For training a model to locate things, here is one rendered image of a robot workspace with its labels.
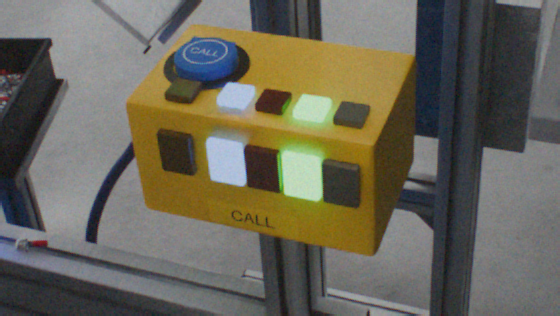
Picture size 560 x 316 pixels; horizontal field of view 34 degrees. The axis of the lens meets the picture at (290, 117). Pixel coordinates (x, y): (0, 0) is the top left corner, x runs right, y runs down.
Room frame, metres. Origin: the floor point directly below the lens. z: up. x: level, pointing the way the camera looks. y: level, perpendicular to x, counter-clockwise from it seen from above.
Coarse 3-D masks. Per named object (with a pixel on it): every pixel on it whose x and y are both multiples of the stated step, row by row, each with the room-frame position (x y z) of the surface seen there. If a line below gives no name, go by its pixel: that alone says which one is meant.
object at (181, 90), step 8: (176, 80) 0.47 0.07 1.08; (184, 80) 0.47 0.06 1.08; (168, 88) 0.46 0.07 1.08; (176, 88) 0.46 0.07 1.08; (184, 88) 0.46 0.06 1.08; (192, 88) 0.46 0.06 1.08; (200, 88) 0.46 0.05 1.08; (168, 96) 0.45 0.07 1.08; (176, 96) 0.45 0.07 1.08; (184, 96) 0.45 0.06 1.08; (192, 96) 0.45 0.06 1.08
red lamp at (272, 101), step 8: (264, 96) 0.44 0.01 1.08; (272, 96) 0.44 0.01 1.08; (280, 96) 0.44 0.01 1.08; (288, 96) 0.44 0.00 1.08; (256, 104) 0.44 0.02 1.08; (264, 104) 0.44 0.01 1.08; (272, 104) 0.43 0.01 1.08; (280, 104) 0.43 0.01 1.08; (288, 104) 0.44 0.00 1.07; (264, 112) 0.43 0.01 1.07; (272, 112) 0.43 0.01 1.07; (280, 112) 0.43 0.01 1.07
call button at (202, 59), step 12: (180, 48) 0.50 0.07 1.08; (192, 48) 0.50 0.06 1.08; (204, 48) 0.49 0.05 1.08; (216, 48) 0.49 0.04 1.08; (228, 48) 0.49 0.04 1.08; (180, 60) 0.48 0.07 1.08; (192, 60) 0.48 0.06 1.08; (204, 60) 0.48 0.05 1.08; (216, 60) 0.48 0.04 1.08; (228, 60) 0.48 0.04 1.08; (180, 72) 0.48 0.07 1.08; (192, 72) 0.47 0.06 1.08; (204, 72) 0.47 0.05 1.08; (216, 72) 0.47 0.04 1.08; (228, 72) 0.48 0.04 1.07
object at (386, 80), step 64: (256, 64) 0.49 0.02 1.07; (320, 64) 0.48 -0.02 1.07; (384, 64) 0.48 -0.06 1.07; (192, 128) 0.44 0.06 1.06; (256, 128) 0.42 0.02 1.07; (320, 128) 0.42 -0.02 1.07; (384, 128) 0.42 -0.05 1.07; (192, 192) 0.44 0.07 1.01; (256, 192) 0.43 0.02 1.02; (384, 192) 0.41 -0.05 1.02
